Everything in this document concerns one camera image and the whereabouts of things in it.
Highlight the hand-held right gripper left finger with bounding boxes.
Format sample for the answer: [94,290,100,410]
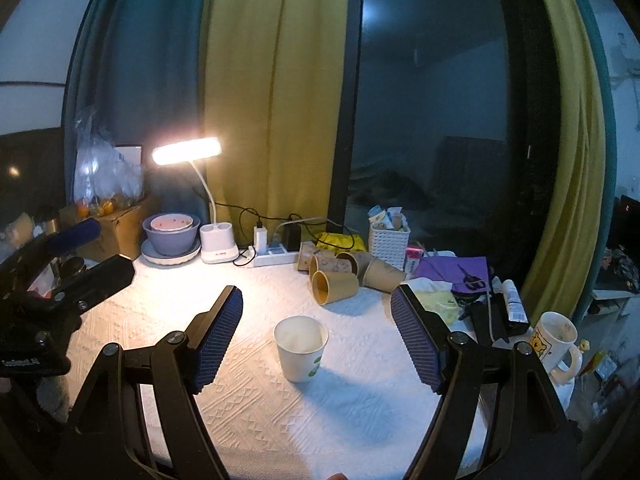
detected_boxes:
[50,285,246,480]

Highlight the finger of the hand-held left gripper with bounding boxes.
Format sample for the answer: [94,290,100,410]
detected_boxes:
[15,254,137,322]
[0,217,103,283]

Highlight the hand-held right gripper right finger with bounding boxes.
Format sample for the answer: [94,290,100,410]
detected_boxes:
[389,283,587,480]

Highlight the brown paper cup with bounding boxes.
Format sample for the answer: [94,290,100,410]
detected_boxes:
[334,251,374,277]
[308,254,346,281]
[294,241,321,272]
[311,270,361,307]
[361,257,407,294]

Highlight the white paper cup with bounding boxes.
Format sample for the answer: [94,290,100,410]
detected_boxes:
[273,315,329,384]

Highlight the cardboard box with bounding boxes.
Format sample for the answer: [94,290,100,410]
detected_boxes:
[59,194,162,262]

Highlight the yellow tissue pack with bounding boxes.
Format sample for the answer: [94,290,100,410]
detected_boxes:
[406,282,462,324]

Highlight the white plate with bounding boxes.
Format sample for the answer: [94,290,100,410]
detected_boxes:
[140,239,203,266]

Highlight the clear plastic bag of oranges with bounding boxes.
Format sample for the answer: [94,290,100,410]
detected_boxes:
[73,109,147,212]

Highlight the purple bowl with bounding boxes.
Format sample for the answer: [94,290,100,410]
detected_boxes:
[142,214,202,256]

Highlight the purple cloth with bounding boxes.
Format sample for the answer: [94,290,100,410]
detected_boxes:
[413,256,491,295]

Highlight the pink bowl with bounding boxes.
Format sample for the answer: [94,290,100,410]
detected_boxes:
[151,213,195,232]

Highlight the small pink white box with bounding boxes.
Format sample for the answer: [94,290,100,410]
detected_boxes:
[404,246,427,274]

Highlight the white textured tablecloth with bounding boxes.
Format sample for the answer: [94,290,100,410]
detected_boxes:
[64,255,573,468]

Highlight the white woven basket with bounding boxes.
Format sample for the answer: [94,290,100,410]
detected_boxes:
[368,220,411,272]

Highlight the white desk lamp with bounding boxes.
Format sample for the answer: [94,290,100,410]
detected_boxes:
[151,136,240,265]

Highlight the white power strip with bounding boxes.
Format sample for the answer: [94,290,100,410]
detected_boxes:
[248,246,299,268]

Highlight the white tube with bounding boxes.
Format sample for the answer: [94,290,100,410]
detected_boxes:
[499,279,529,324]

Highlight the yellow packet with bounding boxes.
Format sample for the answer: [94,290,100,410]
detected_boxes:
[315,232,369,254]

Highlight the tubes in basket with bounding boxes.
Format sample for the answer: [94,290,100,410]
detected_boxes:
[367,204,409,234]

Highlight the white bear print mug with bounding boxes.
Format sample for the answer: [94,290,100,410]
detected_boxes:
[529,311,584,379]

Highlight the teal curtain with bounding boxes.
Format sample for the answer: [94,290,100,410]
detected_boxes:
[62,0,213,213]

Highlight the yellow curtain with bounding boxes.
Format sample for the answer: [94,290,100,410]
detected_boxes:
[199,0,352,222]
[517,0,610,322]

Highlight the black handled tool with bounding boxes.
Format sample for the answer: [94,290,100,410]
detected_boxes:
[457,294,532,345]

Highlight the black cable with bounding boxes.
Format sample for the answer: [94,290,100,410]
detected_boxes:
[220,202,281,267]

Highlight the white cable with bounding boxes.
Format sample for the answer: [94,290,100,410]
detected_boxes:
[272,216,328,241]

